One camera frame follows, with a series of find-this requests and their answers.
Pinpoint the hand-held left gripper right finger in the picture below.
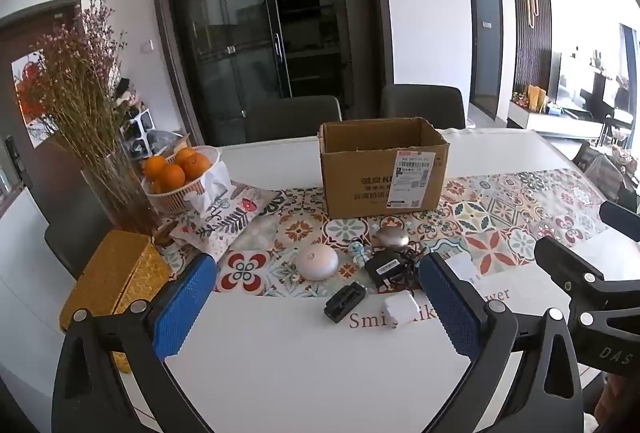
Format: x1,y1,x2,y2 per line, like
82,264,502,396
419,252,601,433

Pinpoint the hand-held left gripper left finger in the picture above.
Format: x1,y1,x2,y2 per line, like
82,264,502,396
51,254,218,433

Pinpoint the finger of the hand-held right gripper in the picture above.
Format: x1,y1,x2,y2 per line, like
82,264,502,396
599,200,640,242
534,237,640,314

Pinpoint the white cube charger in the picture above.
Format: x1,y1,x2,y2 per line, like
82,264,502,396
384,291,421,328

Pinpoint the silver oval device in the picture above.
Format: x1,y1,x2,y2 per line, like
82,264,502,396
376,227,412,250

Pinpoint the small blue figurine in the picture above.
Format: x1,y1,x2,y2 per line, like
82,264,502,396
348,239,370,265

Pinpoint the white round pebble device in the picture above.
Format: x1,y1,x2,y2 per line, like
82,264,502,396
295,244,339,282

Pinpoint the brown cardboard box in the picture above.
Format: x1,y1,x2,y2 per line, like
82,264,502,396
319,117,451,220

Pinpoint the golden woven box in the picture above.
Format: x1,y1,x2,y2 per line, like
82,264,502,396
60,230,173,374

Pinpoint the patterned tile-print table runner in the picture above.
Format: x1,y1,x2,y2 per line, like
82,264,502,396
160,168,613,299

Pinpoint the floral fabric tissue cover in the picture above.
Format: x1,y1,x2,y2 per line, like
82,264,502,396
169,160,283,264

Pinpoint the small black charging dock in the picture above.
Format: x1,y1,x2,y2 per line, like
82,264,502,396
324,283,367,324

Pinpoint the white plastic basket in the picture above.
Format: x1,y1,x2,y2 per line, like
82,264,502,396
141,146,222,215

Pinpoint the white low cabinet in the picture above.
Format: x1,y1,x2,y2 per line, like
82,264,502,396
509,100,606,141

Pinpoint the glass vase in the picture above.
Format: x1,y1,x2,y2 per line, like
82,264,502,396
80,152,161,236

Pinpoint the white tablecloth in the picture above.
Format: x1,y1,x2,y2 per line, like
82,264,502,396
0,128,640,433

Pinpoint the dark dining chair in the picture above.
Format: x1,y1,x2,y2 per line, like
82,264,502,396
380,84,467,130
245,96,343,145
44,200,121,279

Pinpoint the pile of oranges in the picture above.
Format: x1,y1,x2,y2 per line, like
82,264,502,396
144,147,213,195

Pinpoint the yellow decor on cabinet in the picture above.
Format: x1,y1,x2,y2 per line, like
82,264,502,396
527,84,548,111

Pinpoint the white shoe rack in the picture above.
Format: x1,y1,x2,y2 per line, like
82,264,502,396
117,106,156,159

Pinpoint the dark interior door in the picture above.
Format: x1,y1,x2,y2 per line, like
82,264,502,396
468,0,503,121

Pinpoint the dried flower bunch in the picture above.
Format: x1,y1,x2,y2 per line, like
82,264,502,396
15,0,128,214

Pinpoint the dark glass sliding door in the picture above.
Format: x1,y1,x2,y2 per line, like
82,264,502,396
150,0,396,149

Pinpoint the black power adapter with cable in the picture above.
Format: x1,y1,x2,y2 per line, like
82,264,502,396
364,249,431,290

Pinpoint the dark slatted wall panel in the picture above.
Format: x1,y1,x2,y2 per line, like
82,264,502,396
507,0,553,109

